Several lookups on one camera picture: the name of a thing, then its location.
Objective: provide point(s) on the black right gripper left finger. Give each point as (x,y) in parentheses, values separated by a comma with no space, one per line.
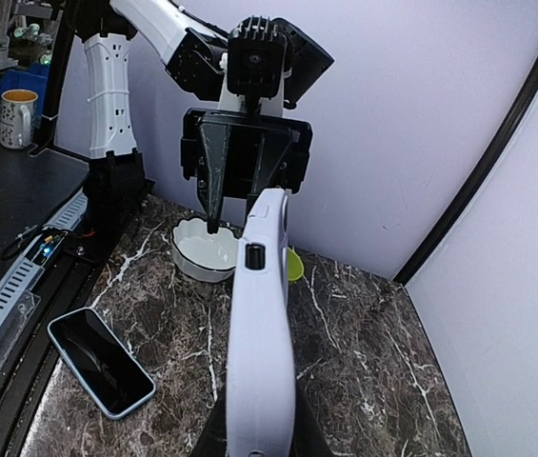
(212,441)

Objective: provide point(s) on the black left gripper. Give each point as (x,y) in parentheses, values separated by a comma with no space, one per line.
(232,155)

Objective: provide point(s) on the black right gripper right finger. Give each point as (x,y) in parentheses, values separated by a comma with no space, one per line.
(308,438)

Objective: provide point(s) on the white silicone phone case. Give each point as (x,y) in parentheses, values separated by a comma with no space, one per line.
(260,391)

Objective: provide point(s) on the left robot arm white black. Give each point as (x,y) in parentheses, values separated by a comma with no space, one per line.
(157,108)

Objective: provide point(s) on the smartphone in light blue case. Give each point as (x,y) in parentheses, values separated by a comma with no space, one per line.
(108,373)

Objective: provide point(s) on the white fluted bowl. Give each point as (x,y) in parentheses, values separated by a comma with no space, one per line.
(202,256)

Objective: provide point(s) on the green bowl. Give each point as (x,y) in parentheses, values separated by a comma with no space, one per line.
(296,268)

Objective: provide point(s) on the blue storage bin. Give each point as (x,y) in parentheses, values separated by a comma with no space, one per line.
(35,78)

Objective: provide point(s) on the small circuit board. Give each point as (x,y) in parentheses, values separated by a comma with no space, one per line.
(46,246)

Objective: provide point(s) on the white patterned mug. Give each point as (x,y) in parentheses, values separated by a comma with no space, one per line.
(16,118)

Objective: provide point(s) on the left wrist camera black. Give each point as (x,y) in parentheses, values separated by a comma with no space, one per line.
(257,50)

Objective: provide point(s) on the black left frame post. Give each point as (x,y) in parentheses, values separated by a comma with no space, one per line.
(45,137)

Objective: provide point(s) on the black table edge rail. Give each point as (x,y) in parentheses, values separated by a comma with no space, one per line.
(44,410)

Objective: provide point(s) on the white slotted cable duct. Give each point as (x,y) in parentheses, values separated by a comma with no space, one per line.
(23,274)

